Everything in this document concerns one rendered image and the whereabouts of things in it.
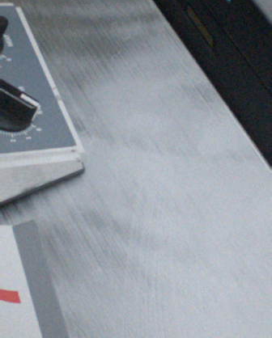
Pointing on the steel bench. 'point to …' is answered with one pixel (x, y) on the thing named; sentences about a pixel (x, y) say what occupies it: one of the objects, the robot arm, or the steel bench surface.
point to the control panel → (43, 128)
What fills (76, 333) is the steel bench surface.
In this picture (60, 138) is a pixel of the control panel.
